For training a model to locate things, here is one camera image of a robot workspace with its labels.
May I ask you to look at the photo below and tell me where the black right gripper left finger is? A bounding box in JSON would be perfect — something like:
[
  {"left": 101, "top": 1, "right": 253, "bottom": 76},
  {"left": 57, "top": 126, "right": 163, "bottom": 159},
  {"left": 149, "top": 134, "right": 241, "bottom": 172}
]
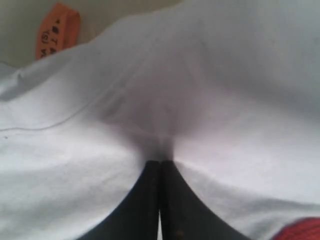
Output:
[{"left": 80, "top": 160, "right": 160, "bottom": 240}]

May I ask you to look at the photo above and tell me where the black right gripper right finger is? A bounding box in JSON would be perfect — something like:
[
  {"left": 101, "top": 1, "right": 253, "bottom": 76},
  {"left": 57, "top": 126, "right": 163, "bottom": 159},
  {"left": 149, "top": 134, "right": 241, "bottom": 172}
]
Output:
[{"left": 159, "top": 160, "right": 243, "bottom": 240}]

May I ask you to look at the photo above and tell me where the white t-shirt red logo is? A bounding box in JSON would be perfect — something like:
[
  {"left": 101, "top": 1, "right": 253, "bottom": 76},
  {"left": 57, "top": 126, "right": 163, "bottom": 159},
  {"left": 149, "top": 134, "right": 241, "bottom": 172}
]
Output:
[{"left": 0, "top": 0, "right": 320, "bottom": 240}]

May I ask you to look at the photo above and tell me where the orange garment tag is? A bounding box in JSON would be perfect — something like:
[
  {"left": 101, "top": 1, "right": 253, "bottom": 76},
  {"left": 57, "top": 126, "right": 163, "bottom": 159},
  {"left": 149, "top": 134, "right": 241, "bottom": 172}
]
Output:
[{"left": 35, "top": 2, "right": 81, "bottom": 60}]

